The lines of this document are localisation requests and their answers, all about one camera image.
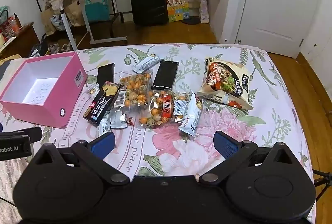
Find pair of sneakers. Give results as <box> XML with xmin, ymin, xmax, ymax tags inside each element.
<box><xmin>47</xmin><ymin>42</ymin><xmax>76</xmax><ymax>55</ymax></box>

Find black tripod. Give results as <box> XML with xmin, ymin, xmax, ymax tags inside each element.
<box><xmin>312</xmin><ymin>169</ymin><xmax>332</xmax><ymax>196</ymax></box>

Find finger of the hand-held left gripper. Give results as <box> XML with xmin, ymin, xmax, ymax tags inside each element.
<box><xmin>0</xmin><ymin>127</ymin><xmax>43</xmax><ymax>144</ymax></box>

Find small silver snack packet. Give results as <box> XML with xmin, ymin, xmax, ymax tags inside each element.
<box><xmin>110</xmin><ymin>107</ymin><xmax>135</xmax><ymax>129</ymax></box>

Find black bag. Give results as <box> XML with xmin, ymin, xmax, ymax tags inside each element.
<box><xmin>29</xmin><ymin>34</ymin><xmax>50</xmax><ymax>57</ymax></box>

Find small white snack packet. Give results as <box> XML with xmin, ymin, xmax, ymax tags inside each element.
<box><xmin>97</xmin><ymin>112</ymin><xmax>112</xmax><ymax>137</ymax></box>

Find pink cardboard box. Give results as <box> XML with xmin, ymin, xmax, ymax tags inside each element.
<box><xmin>0</xmin><ymin>51</ymin><xmax>87</xmax><ymax>129</ymax></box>

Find colourful gift bag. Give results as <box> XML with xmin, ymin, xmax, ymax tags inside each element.
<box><xmin>167</xmin><ymin>0</ymin><xmax>190</xmax><ymax>23</ymax></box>

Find clear bag of orange snacks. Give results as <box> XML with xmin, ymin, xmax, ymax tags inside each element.
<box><xmin>119</xmin><ymin>72</ymin><xmax>154</xmax><ymax>108</ymax></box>

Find white and green bag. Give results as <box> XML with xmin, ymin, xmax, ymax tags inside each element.
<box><xmin>50</xmin><ymin>14</ymin><xmax>65</xmax><ymax>32</ymax></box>

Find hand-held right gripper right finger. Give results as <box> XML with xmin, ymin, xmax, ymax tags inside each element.
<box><xmin>198</xmin><ymin>130</ymin><xmax>303</xmax><ymax>185</ymax></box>

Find round black base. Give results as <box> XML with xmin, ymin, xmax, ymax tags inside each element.
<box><xmin>181</xmin><ymin>17</ymin><xmax>202</xmax><ymax>25</ymax></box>

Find white door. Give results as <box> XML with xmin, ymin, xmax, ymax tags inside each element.
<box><xmin>234</xmin><ymin>0</ymin><xmax>325</xmax><ymax>59</ymax></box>

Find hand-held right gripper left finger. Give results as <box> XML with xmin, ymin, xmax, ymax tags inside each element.
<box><xmin>32</xmin><ymin>132</ymin><xmax>130</xmax><ymax>185</ymax></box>

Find floral bed sheet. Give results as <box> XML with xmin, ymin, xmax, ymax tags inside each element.
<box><xmin>0</xmin><ymin>43</ymin><xmax>313</xmax><ymax>224</ymax></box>

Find clear snack bag red label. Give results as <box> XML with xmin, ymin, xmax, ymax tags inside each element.
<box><xmin>139</xmin><ymin>91</ymin><xmax>193</xmax><ymax>128</ymax></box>

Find wooden nightstand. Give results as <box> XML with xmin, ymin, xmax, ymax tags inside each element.
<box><xmin>0</xmin><ymin>22</ymin><xmax>36</xmax><ymax>58</ymax></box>

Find tall white bag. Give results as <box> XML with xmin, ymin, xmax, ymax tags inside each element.
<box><xmin>199</xmin><ymin>0</ymin><xmax>210</xmax><ymax>24</ymax></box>

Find black and yellow snack bar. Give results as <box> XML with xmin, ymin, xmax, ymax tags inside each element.
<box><xmin>83</xmin><ymin>81</ymin><xmax>121</xmax><ymax>126</ymax></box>

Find large black snack packet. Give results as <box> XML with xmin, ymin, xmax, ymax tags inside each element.
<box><xmin>151</xmin><ymin>60</ymin><xmax>179</xmax><ymax>91</ymax></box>

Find black suitcase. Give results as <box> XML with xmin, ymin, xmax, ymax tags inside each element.
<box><xmin>129</xmin><ymin>0</ymin><xmax>169</xmax><ymax>26</ymax></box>

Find brown paper bag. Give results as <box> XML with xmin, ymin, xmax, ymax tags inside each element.
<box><xmin>40</xmin><ymin>0</ymin><xmax>87</xmax><ymax>35</ymax></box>

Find red snack packets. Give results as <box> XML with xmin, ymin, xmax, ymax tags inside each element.
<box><xmin>0</xmin><ymin>13</ymin><xmax>23</xmax><ymax>35</ymax></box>

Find teal shopping bag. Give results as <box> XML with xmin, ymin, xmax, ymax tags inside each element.
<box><xmin>85</xmin><ymin>0</ymin><xmax>110</xmax><ymax>22</ymax></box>

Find small black snack packet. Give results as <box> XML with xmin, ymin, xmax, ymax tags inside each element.
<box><xmin>96</xmin><ymin>63</ymin><xmax>115</xmax><ymax>85</ymax></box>

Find grey-white wafer packet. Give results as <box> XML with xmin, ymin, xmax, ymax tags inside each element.
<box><xmin>132</xmin><ymin>55</ymin><xmax>161</xmax><ymax>74</ymax></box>

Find white wafer packet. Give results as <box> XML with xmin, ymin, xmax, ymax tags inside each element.
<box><xmin>178</xmin><ymin>94</ymin><xmax>203</xmax><ymax>138</ymax></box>

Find instant noodle packet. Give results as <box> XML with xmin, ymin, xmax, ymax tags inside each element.
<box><xmin>197</xmin><ymin>56</ymin><xmax>256</xmax><ymax>111</ymax></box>

